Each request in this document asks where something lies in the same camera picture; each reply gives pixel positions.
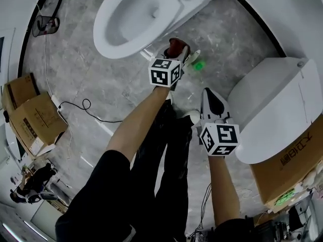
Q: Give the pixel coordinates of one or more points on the closed brown cardboard box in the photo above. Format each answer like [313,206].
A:
[17,89]

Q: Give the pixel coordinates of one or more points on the black bag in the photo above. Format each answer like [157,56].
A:
[295,218]

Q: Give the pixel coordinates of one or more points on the person's black trousers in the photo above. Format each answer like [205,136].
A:
[166,160]

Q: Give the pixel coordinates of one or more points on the person's left forearm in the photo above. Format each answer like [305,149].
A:
[137,122]

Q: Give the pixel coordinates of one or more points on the dark red cloth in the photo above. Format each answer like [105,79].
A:
[178,45]

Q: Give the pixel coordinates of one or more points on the green printed packet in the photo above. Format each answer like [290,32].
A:
[285,196]

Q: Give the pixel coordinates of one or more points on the white crumpled rags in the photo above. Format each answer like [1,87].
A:
[311,178]

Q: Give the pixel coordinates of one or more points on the person's right forearm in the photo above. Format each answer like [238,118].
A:
[223,190]

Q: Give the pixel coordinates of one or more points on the person's white shoe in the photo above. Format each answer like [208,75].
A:
[193,116]

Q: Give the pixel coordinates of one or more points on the white power strip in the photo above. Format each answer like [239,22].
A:
[58,107]

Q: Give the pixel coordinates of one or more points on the large printed cardboard box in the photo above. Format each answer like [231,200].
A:
[285,165]

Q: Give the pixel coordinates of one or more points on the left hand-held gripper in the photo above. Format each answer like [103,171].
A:
[162,72]

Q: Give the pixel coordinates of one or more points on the person's black shirt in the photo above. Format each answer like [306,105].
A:
[96,198]

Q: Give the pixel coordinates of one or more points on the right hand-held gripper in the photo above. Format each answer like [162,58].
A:
[222,137]

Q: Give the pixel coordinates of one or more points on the open brown cardboard box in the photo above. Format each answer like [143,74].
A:
[38,120]

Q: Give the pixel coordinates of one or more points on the white toilet with closed lid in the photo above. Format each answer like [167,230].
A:
[272,105]

